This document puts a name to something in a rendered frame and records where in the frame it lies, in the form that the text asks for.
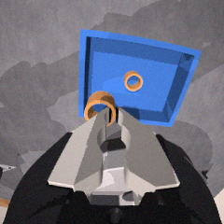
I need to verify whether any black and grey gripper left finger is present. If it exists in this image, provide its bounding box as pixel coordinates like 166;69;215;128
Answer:
3;106;112;224

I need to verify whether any bronze bushing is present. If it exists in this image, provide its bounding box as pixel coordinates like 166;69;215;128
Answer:
84;91;116;126
124;71;143;91

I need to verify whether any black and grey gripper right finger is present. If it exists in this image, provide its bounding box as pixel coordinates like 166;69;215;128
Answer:
116;106;222;224

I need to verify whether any blue open-top crate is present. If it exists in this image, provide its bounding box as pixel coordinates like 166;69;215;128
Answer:
78;29;201;127

